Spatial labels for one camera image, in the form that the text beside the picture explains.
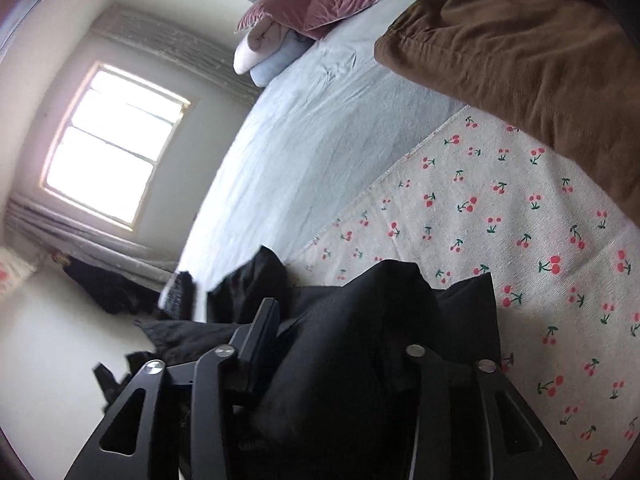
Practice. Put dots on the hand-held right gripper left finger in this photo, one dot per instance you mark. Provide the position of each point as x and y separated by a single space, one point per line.
267 332

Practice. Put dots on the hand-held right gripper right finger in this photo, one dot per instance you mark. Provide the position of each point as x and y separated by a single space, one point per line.
432 390

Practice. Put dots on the hanging dark clothes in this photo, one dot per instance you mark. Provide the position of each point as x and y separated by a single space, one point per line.
110 285

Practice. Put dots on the cherry print blanket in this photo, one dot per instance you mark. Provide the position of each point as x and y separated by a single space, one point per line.
500 240

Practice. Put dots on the bed with light-blue sheet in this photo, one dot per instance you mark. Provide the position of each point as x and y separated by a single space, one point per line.
310 150

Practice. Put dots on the white lace curtain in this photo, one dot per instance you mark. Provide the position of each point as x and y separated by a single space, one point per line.
85 240
190 55

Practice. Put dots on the bright window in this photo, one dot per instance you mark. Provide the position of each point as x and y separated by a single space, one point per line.
115 145

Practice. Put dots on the light blue pillow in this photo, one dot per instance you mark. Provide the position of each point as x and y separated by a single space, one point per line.
280 62

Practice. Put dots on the brown garment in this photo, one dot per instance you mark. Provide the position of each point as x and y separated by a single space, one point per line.
540 70

